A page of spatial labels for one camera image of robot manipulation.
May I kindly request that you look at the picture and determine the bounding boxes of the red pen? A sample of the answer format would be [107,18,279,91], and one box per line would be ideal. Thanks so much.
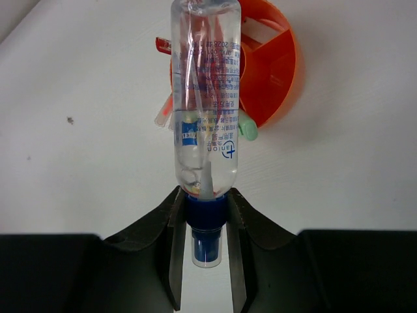
[155,37,171,55]

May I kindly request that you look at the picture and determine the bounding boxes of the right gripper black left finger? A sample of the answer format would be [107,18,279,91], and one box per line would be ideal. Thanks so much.
[103,187,186,312]

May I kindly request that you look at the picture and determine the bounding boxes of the orange round container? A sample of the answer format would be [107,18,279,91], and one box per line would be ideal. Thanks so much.
[169,0,307,128]

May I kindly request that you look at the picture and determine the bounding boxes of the grey green marker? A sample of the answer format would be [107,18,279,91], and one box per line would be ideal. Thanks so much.
[238,110,258,141]

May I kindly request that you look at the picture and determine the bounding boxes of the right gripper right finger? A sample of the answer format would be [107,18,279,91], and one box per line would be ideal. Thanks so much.
[227,188,302,312]

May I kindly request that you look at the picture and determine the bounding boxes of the pink highlighter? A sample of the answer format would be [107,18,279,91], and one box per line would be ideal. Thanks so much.
[154,95,174,131]

